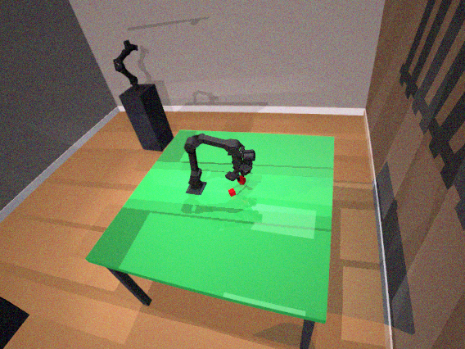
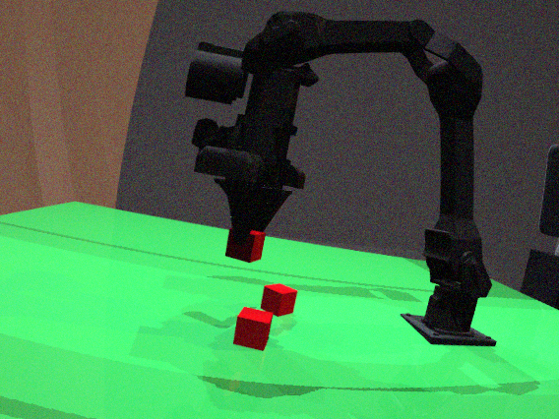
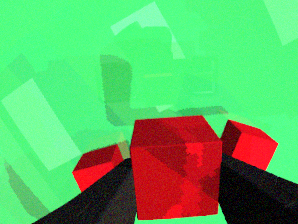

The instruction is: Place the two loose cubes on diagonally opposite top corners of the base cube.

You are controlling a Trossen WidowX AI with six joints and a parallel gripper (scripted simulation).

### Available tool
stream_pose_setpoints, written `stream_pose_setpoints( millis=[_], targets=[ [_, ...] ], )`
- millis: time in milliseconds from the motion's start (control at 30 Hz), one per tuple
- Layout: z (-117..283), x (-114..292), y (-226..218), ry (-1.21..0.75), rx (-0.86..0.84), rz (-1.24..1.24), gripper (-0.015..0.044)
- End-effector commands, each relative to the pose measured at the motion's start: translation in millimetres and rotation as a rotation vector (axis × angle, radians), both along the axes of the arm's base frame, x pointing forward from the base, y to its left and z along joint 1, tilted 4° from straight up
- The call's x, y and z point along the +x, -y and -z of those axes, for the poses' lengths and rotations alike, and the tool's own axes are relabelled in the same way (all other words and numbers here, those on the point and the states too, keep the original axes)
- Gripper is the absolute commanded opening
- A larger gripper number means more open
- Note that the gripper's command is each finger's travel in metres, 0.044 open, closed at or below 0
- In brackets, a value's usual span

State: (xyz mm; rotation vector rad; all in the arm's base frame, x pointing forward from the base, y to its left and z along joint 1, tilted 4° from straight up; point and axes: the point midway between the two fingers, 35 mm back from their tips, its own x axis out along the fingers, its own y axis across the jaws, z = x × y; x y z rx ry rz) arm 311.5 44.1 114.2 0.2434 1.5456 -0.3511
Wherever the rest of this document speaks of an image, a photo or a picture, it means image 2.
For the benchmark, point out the red cube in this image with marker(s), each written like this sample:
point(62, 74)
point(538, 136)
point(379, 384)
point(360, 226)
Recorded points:
point(278, 299)
point(252, 328)
point(251, 250)

